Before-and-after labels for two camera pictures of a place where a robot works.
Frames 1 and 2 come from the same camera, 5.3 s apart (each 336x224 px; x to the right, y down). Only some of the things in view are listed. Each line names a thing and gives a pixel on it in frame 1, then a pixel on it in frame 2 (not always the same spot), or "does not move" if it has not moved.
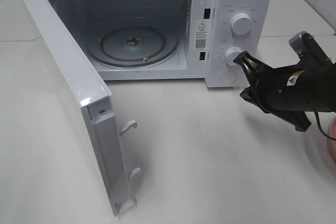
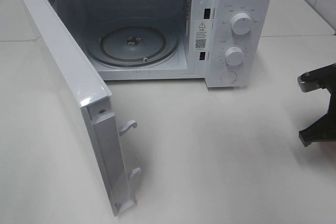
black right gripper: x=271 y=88 to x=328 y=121
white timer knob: x=231 y=54 does not move
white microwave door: x=93 y=95 does not move
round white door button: x=229 y=77 does not move
